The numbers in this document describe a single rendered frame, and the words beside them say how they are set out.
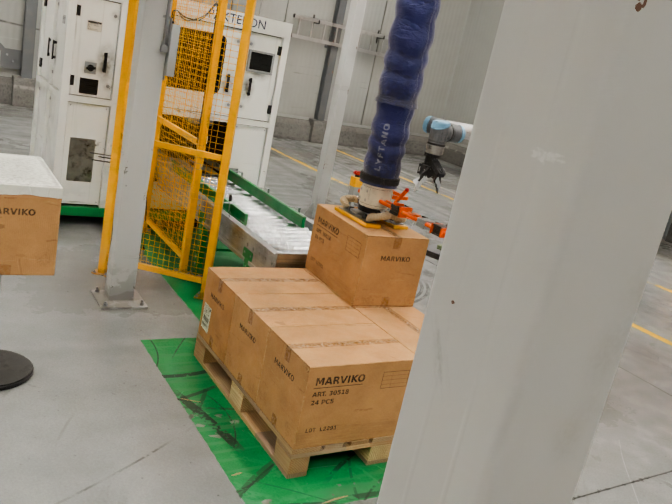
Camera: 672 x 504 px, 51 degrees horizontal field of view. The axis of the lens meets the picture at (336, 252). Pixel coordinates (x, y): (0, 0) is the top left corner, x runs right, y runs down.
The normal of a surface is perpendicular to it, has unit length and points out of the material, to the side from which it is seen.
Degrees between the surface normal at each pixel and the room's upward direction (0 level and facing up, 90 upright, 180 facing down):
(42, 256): 90
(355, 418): 90
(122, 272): 90
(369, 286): 90
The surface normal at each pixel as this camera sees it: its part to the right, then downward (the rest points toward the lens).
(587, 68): -0.84, -0.03
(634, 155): 0.50, 0.33
